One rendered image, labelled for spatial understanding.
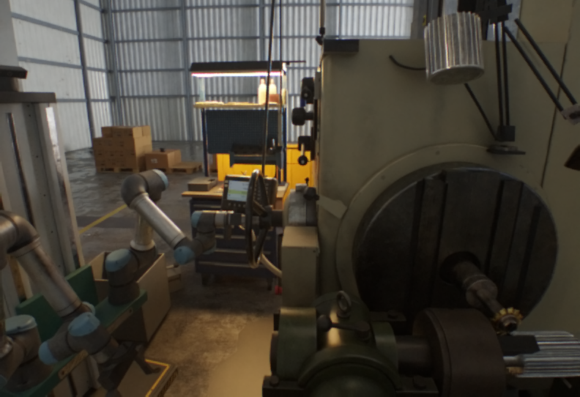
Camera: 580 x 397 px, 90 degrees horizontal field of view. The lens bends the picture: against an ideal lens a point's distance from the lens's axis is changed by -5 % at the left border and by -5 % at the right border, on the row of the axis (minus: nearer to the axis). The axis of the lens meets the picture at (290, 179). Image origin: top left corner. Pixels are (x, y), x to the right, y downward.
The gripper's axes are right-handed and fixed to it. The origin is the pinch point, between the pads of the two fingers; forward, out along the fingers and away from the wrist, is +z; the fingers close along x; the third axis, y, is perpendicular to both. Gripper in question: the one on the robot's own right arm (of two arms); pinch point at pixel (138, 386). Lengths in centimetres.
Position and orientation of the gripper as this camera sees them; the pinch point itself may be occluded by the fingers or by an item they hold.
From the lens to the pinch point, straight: 130.8
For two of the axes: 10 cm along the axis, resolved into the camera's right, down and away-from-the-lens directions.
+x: -0.8, 3.6, -9.3
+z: 4.1, 8.6, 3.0
